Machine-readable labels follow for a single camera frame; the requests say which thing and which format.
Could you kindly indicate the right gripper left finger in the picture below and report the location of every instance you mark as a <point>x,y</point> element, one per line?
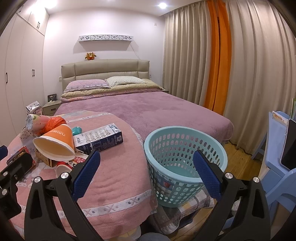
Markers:
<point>42,221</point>

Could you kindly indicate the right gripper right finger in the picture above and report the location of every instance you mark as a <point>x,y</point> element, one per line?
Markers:
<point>241,211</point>

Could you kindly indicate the red white paper cup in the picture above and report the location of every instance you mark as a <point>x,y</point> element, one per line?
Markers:
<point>68,166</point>

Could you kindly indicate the orange paper cup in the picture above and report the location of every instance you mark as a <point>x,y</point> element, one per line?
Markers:
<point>57,144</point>

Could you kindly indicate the dark blue milk carton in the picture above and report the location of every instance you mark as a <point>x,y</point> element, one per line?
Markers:
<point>100,139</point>

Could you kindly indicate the pink red snack packet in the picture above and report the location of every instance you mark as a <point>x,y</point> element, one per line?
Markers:
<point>19,155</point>

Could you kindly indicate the light blue desk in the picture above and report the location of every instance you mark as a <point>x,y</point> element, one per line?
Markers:
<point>277,181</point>

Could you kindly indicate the pink bottle with white cap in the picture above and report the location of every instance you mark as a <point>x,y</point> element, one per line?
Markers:
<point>35,125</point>

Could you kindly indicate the orange plastic bag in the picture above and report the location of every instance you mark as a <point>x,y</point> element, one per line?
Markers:
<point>52,123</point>

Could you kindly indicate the silver snack bag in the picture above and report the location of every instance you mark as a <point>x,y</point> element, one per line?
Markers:
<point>34,108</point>

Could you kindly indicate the beige nightstand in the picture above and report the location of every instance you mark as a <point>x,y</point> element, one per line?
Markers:
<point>50,108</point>

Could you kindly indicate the black tablet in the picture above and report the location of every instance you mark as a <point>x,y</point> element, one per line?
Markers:
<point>288,155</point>

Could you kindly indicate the pink round table cloth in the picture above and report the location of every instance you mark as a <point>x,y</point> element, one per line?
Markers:
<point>105,196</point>

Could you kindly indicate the light blue laundry basket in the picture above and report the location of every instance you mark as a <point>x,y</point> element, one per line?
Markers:
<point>169,152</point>

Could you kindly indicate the purple pillow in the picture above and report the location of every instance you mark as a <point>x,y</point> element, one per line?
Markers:
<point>87,84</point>

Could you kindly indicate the white wardrobe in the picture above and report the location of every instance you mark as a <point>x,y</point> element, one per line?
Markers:
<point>22,43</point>

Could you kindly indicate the beige upholstered headboard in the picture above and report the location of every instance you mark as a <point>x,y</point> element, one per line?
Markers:
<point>103,69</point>

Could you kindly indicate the orange plush toy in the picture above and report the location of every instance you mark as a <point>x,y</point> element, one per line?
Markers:
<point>90,56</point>

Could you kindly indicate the orange curtain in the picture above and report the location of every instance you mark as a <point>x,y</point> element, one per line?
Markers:
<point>221,53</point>

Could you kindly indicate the white dotted pillow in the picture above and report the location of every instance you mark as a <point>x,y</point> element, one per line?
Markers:
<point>122,80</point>

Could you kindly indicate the beige curtain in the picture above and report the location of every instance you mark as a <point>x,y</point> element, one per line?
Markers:
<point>262,74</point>

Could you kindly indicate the purple bed blanket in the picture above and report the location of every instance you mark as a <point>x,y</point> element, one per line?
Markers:
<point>148,111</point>

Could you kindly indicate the black picture frame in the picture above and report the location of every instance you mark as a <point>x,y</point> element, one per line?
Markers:
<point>52,97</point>

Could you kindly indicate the white wall shelf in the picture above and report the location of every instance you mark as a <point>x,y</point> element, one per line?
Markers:
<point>86,38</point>

